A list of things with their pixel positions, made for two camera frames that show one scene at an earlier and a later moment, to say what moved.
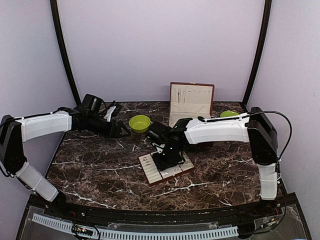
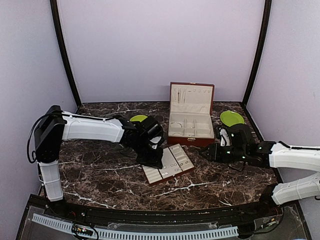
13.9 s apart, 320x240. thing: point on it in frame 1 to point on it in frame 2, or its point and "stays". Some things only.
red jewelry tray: [154, 175] stays
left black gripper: [110, 134] to [154, 162]
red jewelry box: [190, 100] stays
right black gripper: [162, 165] to [214, 154]
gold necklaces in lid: [179, 95] stays
